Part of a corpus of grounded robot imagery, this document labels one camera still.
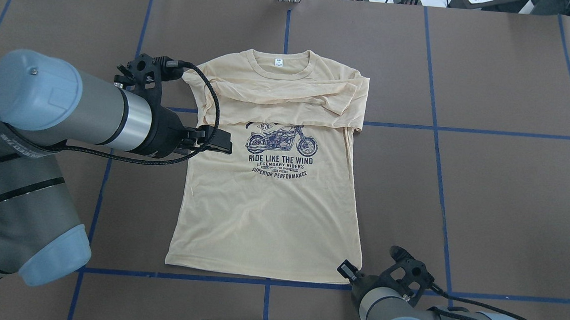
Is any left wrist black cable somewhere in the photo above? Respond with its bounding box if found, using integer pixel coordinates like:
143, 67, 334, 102
0, 45, 225, 285

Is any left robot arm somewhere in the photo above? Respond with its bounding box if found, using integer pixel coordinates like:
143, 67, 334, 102
0, 49, 233, 286

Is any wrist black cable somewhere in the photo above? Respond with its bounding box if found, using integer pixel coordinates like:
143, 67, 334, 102
0, 45, 225, 285
424, 283, 559, 320

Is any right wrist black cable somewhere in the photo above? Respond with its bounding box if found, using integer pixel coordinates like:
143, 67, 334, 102
424, 283, 559, 320

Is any cream long-sleeve graphic shirt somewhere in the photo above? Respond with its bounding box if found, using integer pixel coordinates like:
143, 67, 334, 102
164, 49, 370, 284

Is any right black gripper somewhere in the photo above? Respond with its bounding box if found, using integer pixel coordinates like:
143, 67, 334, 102
337, 245, 435, 303

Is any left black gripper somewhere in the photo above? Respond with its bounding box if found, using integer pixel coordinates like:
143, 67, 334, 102
138, 105, 232, 159

